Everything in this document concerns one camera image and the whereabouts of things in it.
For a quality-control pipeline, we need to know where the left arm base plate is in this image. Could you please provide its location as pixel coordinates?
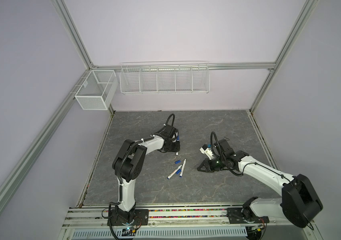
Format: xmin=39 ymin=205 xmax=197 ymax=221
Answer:
xmin=107 ymin=209 xmax=149 ymax=226

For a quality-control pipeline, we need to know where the white vented cable tray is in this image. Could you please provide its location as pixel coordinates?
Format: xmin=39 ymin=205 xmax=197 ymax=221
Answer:
xmin=71 ymin=226 xmax=248 ymax=240

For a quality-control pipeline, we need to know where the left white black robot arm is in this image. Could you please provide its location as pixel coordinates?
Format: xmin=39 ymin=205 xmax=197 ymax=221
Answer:
xmin=112 ymin=124 xmax=180 ymax=219

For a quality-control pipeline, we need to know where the blue white marker bottom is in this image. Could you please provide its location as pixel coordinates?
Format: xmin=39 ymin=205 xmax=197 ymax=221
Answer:
xmin=175 ymin=137 xmax=180 ymax=156

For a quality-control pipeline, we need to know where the white mesh box basket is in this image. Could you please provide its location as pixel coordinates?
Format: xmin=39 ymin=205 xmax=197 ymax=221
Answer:
xmin=75 ymin=70 xmax=118 ymax=111

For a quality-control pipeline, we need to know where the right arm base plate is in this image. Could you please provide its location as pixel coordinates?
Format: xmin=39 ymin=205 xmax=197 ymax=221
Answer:
xmin=226 ymin=207 xmax=270 ymax=224

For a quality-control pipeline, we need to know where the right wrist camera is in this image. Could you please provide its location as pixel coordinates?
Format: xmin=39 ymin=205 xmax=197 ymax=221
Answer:
xmin=200 ymin=144 xmax=215 ymax=160

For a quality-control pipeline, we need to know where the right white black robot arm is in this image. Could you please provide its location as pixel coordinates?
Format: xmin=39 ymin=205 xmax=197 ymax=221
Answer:
xmin=197 ymin=140 xmax=323 ymax=228

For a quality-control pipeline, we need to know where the white wire shelf basket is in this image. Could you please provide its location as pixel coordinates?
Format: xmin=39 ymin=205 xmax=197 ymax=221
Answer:
xmin=119 ymin=61 xmax=211 ymax=94

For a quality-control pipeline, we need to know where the blue white marker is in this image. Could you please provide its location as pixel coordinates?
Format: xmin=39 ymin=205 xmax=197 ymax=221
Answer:
xmin=167 ymin=165 xmax=182 ymax=180
xmin=179 ymin=159 xmax=187 ymax=178
xmin=175 ymin=137 xmax=180 ymax=156

